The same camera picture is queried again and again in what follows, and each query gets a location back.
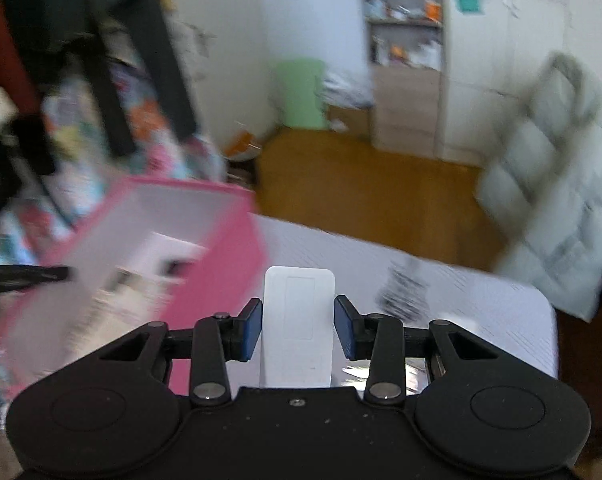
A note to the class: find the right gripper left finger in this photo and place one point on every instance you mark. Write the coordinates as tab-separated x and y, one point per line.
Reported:
215	341

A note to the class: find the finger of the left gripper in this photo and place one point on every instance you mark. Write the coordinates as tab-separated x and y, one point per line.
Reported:
18	277

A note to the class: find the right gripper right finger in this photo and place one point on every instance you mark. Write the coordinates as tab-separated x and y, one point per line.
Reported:
379	339

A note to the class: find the white remote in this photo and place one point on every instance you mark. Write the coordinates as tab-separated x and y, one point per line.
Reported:
297	330

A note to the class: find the pink cardboard box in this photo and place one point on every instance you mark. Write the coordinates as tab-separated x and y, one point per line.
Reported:
154	250

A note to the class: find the patterned white tablecloth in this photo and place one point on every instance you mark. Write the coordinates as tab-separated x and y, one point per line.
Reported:
512	316

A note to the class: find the floral quilt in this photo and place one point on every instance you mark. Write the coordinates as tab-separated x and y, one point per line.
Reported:
57	166

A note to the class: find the cardboard box on floor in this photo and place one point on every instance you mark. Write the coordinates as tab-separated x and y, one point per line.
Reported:
352	121

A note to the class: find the grey puffer jacket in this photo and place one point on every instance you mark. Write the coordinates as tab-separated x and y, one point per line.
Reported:
543	188

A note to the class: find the green folding table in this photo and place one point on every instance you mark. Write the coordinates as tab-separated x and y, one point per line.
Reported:
298	86

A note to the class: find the light wood wardrobe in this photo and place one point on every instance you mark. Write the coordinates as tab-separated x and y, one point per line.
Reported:
494	55

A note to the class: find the wooden shelf cabinet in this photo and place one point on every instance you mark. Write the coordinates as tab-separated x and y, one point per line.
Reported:
406	57

